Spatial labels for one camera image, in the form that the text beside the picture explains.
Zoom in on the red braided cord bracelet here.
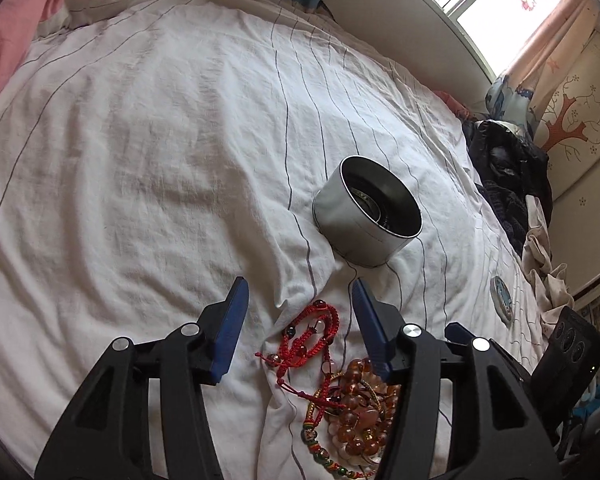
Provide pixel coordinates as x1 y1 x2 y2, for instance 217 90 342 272
255 300 342 401

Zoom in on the dark clothes pile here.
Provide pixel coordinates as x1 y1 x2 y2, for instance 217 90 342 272
467 120 553 256

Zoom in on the multicoloured beaded cord bracelet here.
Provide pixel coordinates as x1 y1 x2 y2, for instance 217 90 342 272
300 385 381 480

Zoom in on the round silver tin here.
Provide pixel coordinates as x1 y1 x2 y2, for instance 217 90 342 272
312 156 423 267

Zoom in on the small pink cloth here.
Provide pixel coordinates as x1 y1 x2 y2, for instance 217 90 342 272
434 90 477 122

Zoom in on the pink blanket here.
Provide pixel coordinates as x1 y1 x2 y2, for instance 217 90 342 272
0 0 216 121

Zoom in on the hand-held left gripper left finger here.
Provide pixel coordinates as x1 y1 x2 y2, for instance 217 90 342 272
34 276 251 480

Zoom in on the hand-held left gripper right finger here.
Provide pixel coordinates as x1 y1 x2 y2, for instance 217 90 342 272
351 277 563 480

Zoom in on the window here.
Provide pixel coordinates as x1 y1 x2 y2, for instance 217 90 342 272
385 0 586 86

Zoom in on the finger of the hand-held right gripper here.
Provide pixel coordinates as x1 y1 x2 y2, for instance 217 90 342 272
444 322 496 357

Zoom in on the pink curtain with blue hem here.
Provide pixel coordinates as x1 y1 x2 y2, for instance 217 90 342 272
485 0 600 133

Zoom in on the amber bead bracelet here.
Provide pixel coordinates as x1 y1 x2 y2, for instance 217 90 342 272
325 357 403 466

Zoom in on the beige garment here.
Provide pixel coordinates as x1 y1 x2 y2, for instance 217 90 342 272
522 195 576 341

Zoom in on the round tin lid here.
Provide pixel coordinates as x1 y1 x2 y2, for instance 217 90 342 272
490 276 515 321

